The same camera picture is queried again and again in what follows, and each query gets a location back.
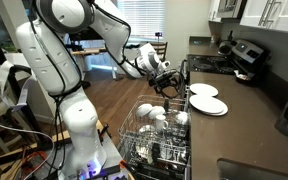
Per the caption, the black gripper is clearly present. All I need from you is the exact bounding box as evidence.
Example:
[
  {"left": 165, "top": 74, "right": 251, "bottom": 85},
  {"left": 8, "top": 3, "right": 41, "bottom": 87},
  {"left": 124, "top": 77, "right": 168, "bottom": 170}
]
[{"left": 153, "top": 77, "right": 184, "bottom": 98}]

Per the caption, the black dishwasher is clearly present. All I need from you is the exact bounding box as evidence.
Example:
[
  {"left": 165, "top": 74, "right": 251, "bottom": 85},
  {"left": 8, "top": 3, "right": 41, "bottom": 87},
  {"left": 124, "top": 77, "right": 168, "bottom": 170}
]
[{"left": 125, "top": 159, "right": 192, "bottom": 180}]

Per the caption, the white bowl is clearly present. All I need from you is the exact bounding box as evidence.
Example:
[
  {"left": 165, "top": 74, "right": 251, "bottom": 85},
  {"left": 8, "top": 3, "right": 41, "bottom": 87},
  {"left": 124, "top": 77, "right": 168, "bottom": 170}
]
[
  {"left": 148, "top": 105, "right": 167, "bottom": 120},
  {"left": 136, "top": 103, "right": 154, "bottom": 118},
  {"left": 176, "top": 111, "right": 190, "bottom": 126}
]

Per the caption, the dark oven towel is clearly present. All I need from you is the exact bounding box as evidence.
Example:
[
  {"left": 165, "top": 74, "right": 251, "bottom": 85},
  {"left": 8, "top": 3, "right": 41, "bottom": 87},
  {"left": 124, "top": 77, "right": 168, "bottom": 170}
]
[{"left": 178, "top": 59, "right": 190, "bottom": 88}]

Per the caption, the white mug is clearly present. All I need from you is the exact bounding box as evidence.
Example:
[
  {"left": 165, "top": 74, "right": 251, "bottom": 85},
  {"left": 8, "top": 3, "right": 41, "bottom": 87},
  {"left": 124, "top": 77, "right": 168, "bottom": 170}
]
[{"left": 154, "top": 114, "right": 169, "bottom": 132}]

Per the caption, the brown wooden chair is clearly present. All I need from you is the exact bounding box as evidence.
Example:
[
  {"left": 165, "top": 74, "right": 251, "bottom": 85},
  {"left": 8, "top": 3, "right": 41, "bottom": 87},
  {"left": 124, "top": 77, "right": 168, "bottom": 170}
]
[{"left": 149, "top": 41, "right": 169, "bottom": 63}]

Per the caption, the small white cup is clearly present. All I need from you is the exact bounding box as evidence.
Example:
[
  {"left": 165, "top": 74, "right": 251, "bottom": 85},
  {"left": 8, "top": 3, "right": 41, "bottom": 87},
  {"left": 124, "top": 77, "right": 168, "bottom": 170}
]
[{"left": 138, "top": 124, "right": 156, "bottom": 135}]

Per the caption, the black electric stove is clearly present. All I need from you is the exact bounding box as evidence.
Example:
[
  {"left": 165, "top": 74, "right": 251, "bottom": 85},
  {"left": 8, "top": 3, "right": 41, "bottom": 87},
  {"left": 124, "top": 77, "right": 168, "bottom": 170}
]
[{"left": 178, "top": 38, "right": 272, "bottom": 98}]

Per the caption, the small black dish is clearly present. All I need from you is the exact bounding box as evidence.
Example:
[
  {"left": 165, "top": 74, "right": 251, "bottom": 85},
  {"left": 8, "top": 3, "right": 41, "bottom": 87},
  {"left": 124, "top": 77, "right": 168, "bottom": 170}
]
[{"left": 233, "top": 69, "right": 257, "bottom": 86}]

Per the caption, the white window blind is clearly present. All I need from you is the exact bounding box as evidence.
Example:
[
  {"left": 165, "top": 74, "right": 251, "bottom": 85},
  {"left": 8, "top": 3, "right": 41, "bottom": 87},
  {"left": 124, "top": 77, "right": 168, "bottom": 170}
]
[{"left": 116, "top": 0, "right": 167, "bottom": 43}]

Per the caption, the dark bottle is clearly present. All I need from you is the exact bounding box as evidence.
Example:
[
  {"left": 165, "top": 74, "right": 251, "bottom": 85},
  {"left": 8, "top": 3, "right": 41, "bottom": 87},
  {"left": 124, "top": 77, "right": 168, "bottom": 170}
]
[{"left": 227, "top": 29, "right": 235, "bottom": 43}]

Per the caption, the grey robot mounting table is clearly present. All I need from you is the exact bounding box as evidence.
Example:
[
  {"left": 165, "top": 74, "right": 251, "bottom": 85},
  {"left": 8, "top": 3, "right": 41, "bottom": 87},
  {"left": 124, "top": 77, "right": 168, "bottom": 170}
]
[{"left": 30, "top": 131, "right": 132, "bottom": 180}]

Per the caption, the orange black clamp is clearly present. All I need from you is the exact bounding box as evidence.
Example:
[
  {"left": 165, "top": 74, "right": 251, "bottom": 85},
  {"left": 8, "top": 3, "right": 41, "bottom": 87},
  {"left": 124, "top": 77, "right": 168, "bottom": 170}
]
[{"left": 117, "top": 159, "right": 135, "bottom": 180}]

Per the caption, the white desk wooden top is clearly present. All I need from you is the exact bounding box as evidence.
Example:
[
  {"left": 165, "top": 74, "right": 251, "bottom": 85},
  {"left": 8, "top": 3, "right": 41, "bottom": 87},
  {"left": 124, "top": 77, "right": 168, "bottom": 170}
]
[{"left": 69, "top": 47, "right": 118, "bottom": 81}]

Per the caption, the black monitor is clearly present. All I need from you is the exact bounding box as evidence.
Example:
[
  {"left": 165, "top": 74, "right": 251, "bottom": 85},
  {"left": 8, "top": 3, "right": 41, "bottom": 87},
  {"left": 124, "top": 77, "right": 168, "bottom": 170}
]
[{"left": 67, "top": 28, "right": 104, "bottom": 43}]

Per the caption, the steel microwave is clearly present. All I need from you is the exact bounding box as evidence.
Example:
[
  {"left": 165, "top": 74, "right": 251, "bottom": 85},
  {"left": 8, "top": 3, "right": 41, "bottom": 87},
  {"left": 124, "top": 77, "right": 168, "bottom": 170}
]
[{"left": 216, "top": 0, "right": 248, "bottom": 20}]

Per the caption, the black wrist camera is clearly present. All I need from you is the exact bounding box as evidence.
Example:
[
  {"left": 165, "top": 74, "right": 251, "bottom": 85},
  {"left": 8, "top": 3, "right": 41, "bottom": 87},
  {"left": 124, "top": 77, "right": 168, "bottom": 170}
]
[{"left": 149, "top": 68, "right": 179, "bottom": 81}]

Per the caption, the wire dishwasher rack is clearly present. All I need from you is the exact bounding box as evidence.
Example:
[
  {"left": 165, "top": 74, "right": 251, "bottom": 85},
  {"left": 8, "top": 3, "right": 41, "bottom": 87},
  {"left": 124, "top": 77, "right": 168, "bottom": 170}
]
[{"left": 117, "top": 94, "right": 192, "bottom": 176}]

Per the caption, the small camera on tripod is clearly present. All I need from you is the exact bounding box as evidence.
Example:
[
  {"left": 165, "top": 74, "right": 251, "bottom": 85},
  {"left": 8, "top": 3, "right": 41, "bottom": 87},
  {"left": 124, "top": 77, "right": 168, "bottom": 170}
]
[{"left": 154, "top": 31, "right": 164, "bottom": 43}]

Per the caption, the white wall cabinet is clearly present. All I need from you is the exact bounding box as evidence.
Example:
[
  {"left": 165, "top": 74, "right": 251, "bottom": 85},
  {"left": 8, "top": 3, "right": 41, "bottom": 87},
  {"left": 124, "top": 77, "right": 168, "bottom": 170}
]
[
  {"left": 239, "top": 0, "right": 288, "bottom": 35},
  {"left": 207, "top": 0, "right": 224, "bottom": 24}
]

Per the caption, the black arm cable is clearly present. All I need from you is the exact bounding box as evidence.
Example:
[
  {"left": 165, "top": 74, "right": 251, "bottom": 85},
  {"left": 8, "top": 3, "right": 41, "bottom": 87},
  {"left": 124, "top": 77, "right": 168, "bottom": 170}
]
[{"left": 27, "top": 0, "right": 185, "bottom": 178}]

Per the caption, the orange cable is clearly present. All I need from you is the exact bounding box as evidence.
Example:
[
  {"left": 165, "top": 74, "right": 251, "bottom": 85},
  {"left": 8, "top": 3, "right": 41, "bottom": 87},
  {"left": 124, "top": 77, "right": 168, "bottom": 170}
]
[{"left": 18, "top": 149, "right": 49, "bottom": 178}]

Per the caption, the white cable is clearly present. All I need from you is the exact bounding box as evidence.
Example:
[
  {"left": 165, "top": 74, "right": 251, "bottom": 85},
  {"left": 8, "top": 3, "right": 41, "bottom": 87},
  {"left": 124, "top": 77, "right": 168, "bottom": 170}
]
[{"left": 0, "top": 114, "right": 56, "bottom": 180}]

